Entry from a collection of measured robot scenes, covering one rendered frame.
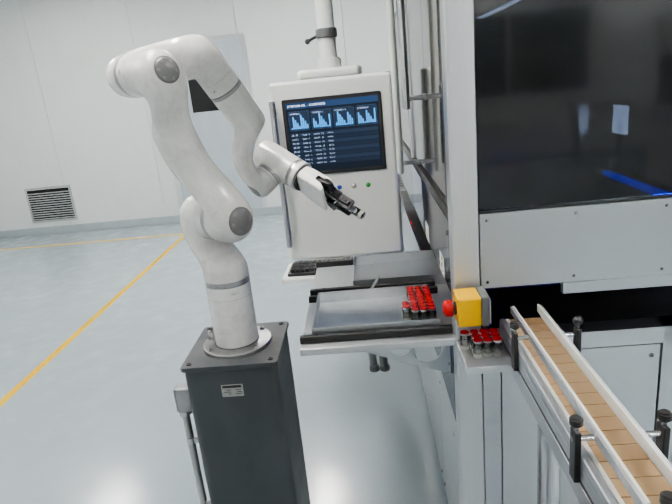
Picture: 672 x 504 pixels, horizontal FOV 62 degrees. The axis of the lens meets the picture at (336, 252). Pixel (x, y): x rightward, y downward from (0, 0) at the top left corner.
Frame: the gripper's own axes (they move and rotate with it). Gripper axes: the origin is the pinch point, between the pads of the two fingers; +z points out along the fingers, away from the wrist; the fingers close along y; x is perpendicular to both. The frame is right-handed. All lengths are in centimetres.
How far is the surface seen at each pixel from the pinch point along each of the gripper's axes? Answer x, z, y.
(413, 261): 22, 7, -57
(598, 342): 12, 70, -15
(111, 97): 112, -498, -338
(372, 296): -5.8, 11.3, -33.5
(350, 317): -17.6, 13.1, -25.1
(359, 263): 10, -8, -57
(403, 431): -16, 30, -137
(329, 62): 64, -65, -32
